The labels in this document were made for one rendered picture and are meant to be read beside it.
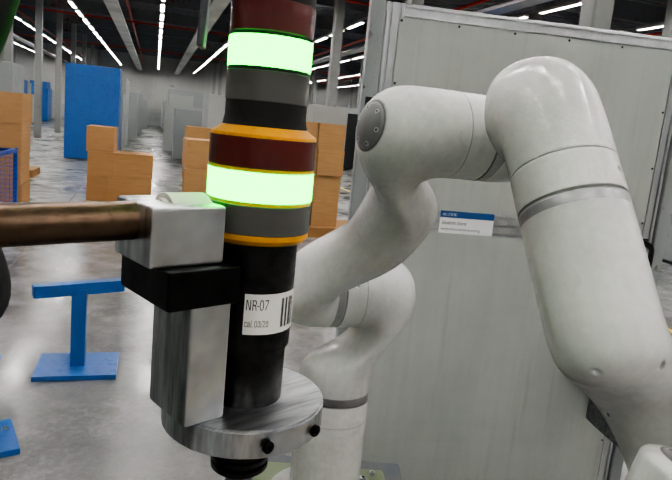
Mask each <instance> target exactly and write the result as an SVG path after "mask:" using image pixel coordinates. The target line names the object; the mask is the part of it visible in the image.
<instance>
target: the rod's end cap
mask: <svg viewBox="0 0 672 480"><path fill-rule="evenodd" d="M155 199H156V200H159V201H162V202H170V203H173V204H179V203H213V202H212V201H211V200H210V198H209V197H208V196H207V195H206V194H205V193H203V192H161V193H159V194H158V195H157V196H156V197H155Z"/></svg>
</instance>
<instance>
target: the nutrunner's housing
mask: <svg viewBox="0 0 672 480"><path fill-rule="evenodd" d="M296 255H297V245H293V246H284V247H259V246H247V245H239V244H233V243H228V242H224V246H223V259H224V260H226V261H229V262H231V263H233V264H236V265H238V266H240V269H241V270H240V284H239V298H238V302H236V303H232V304H231V305H230V319H229V334H228V348H227V362H226V376H225V390H224V404H223V406H226V407H231V408H237V409H255V408H262V407H266V406H269V405H271V404H273V403H275V402H276V401H277V400H278V399H279V398H280V396H281V387H282V375H283V364H284V352H285V347H286V346H287V345H288V343H289V335H290V326H291V318H292V307H293V296H294V278H295V267H296ZM210 465H211V468H212V469H213V470H214V471H215V472H216V473H217V474H219V475H221V476H224V477H226V478H229V479H233V480H244V479H249V478H251V477H254V476H257V475H259V474H261V473H262V472H263V471H264V470H265V469H266V468H267V465H268V458H260V459H226V458H220V457H213V456H211V460H210Z"/></svg>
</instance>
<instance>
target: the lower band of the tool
mask: <svg viewBox="0 0 672 480"><path fill-rule="evenodd" d="M211 132H212V133H218V134H225V135H233V136H242V137H252V138H262V139H273V140H284V141H297V142H316V138H315V137H313V136H312V135H311V134H310V133H309V132H308V131H299V130H287V129H276V128H266V127H256V126H246V125H236V124H228V123H221V124H219V125H217V126H216V127H214V128H212V129H211ZM209 165H210V166H214V167H218V168H223V169H229V170H237V171H245V172H254V173H265V174H280V175H311V174H313V172H314V171H310V172H287V171H271V170H259V169H249V168H240V167H232V166H226V165H220V164H215V163H211V162H209ZM207 196H208V197H209V198H210V199H212V200H216V201H220V202H224V203H230V204H236V205H244V206H253V207H266V208H301V207H307V206H310V205H311V202H310V203H307V204H299V205H272V204H257V203H247V202H239V201H232V200H226V199H221V198H217V197H213V196H211V195H209V194H207ZM307 237H308V233H307V234H305V235H302V236H296V237H284V238H268V237H252V236H242V235H235V234H229V233H224V242H228V243H233V244H239V245H247V246H259V247H284V246H293V245H297V244H300V243H302V242H303V241H304V240H305V239H306V238H307Z"/></svg>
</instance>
